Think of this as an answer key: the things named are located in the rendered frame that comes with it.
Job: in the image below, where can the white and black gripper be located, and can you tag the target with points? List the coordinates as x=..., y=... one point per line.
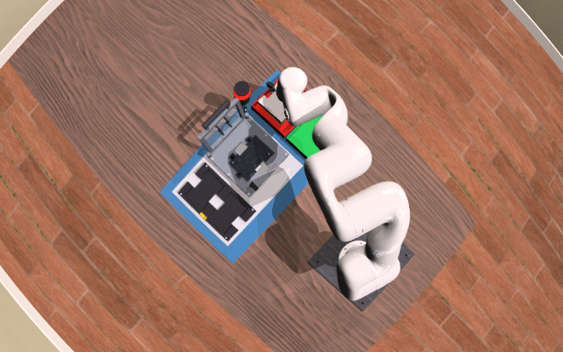
x=272, y=86

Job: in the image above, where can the red bin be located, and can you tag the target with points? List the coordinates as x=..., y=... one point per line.
x=280, y=129

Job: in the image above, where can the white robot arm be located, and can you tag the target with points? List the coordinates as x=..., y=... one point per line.
x=383, y=205

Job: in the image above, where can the green square bin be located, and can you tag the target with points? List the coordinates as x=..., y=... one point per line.
x=302, y=138

